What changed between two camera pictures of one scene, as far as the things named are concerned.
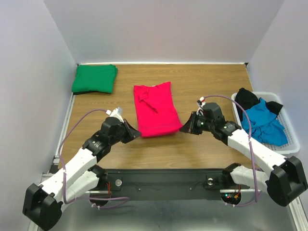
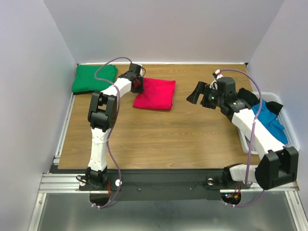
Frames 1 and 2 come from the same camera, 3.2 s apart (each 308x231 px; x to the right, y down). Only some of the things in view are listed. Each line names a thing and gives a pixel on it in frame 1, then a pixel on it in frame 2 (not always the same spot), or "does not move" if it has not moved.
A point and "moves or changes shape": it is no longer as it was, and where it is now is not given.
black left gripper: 131,133 → 141,89
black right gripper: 192,123 → 205,95
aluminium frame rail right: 299,215 does not move
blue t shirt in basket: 265,128 does not move
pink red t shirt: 157,114 moves or changes shape
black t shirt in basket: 249,98 does not move
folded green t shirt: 96,78 does not move
